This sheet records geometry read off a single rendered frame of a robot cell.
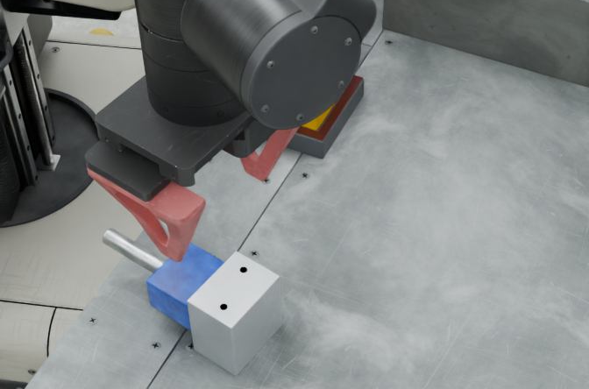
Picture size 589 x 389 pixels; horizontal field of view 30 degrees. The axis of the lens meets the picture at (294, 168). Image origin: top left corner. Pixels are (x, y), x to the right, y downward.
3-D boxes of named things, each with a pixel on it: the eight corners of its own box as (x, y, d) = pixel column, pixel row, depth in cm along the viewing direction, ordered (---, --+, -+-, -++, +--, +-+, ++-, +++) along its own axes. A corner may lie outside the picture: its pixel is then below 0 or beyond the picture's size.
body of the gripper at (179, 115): (309, 87, 60) (309, -24, 55) (189, 198, 55) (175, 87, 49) (218, 42, 63) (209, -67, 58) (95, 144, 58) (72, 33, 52)
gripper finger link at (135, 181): (271, 229, 64) (266, 112, 57) (191, 310, 60) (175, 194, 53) (182, 180, 67) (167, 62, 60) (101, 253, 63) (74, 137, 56)
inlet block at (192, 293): (88, 282, 76) (75, 232, 72) (136, 237, 79) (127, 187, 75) (236, 377, 71) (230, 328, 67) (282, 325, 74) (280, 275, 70)
